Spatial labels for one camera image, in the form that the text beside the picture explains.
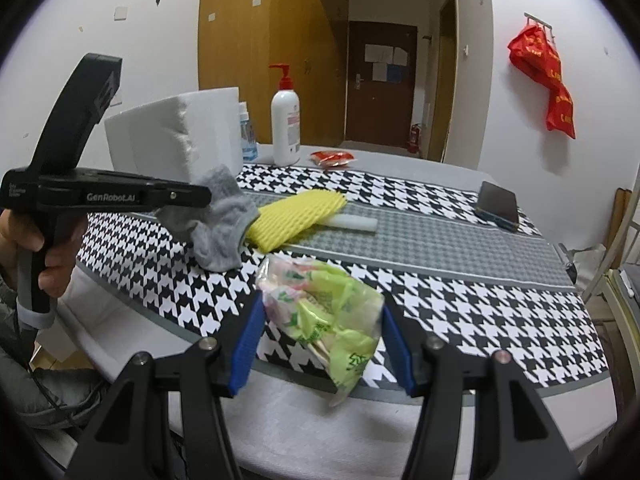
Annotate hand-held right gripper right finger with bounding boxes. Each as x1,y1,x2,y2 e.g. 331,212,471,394
380,304,577,480

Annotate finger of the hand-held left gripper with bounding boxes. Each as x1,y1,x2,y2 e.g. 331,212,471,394
146,179,214,209

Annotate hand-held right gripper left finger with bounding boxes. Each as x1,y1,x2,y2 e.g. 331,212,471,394
67,292,267,480

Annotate grey sock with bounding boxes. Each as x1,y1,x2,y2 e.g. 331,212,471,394
154,163,261,272

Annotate white foam box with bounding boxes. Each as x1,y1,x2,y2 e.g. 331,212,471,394
103,86,245,186

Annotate green candy bag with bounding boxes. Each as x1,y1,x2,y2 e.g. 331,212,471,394
255,253,386,409

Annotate yellow foam net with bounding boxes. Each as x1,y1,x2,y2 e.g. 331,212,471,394
245,188,347,254

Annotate white foam strip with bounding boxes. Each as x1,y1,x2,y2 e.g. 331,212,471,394
320,212,379,235

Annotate person's left forearm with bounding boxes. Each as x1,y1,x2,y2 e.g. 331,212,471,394
0,270,109,429

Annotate person's left hand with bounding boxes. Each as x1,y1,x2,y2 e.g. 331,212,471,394
0,208,88,299

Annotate clear bottle blue label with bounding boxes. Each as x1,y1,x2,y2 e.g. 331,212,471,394
237,102,259,163

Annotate houndstooth bed sheet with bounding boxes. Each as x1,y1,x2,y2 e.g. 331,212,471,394
55,142,619,480

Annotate white pump bottle red cap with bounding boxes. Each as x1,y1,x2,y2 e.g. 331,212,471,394
268,63,302,167

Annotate red snack packet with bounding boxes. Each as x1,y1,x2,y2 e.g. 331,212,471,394
308,149,357,169

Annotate wooden wardrobe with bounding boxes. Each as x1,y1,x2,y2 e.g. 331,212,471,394
198,0,350,147

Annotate black smartphone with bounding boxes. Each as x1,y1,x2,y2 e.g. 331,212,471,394
473,181,521,233

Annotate brown entrance door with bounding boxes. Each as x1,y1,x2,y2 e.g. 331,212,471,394
344,20,419,149

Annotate white paper notices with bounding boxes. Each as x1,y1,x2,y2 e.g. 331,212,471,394
363,43,409,66

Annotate wooden boards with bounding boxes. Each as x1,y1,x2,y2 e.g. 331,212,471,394
604,187,632,261

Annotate wooden side door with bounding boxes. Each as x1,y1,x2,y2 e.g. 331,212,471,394
427,0,460,164

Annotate red plastic bag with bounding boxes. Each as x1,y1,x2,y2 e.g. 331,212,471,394
507,22,577,140

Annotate metal wall hook rack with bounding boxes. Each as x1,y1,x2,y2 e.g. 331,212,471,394
523,11,557,41

